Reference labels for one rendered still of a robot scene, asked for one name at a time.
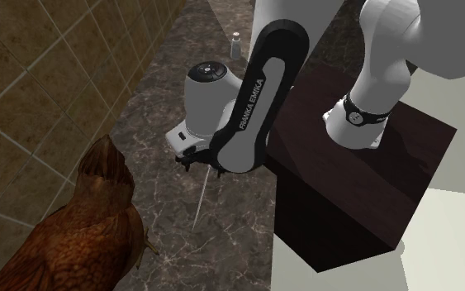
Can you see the brown hen figure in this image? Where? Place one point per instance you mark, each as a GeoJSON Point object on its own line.
{"type": "Point", "coordinates": [83, 238]}

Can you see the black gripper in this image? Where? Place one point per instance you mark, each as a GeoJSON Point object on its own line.
{"type": "Point", "coordinates": [198, 156]}

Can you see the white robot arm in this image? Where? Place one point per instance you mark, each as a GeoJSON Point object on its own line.
{"type": "Point", "coordinates": [210, 100]}

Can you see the thin silver stick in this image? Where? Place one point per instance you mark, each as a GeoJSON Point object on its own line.
{"type": "Point", "coordinates": [200, 201]}

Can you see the small grey shaker bottle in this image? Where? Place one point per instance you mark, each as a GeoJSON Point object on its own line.
{"type": "Point", "coordinates": [235, 47]}

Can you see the dark brown robot stand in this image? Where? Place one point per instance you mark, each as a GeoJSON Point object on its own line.
{"type": "Point", "coordinates": [336, 181]}

